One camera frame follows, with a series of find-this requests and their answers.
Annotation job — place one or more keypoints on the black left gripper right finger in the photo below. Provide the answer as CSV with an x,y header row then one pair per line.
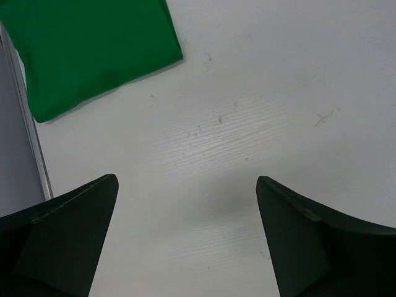
x,y
319,251

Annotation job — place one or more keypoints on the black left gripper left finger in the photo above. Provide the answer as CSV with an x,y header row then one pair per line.
x,y
53,248

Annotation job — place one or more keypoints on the green folded t-shirt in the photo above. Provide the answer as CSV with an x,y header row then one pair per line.
x,y
73,51

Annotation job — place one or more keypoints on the aluminium table edge rail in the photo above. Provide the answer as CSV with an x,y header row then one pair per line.
x,y
16,70

